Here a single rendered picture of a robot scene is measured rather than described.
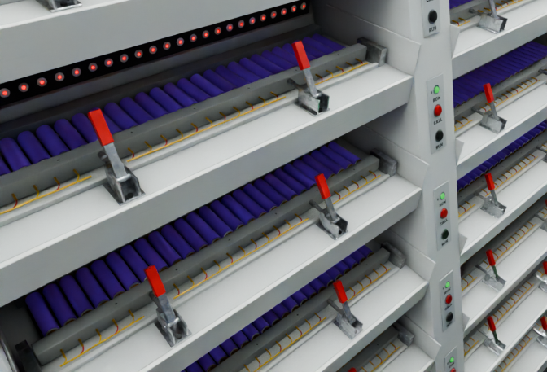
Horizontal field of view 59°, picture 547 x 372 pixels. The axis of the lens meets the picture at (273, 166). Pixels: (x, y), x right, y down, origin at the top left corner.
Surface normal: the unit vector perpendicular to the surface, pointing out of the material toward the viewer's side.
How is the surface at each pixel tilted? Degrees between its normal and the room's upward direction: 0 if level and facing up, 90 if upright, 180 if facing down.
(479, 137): 19
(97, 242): 109
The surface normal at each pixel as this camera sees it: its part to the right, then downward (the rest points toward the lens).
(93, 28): 0.64, 0.50
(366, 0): -0.77, 0.38
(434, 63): 0.61, 0.21
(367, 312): 0.03, -0.78
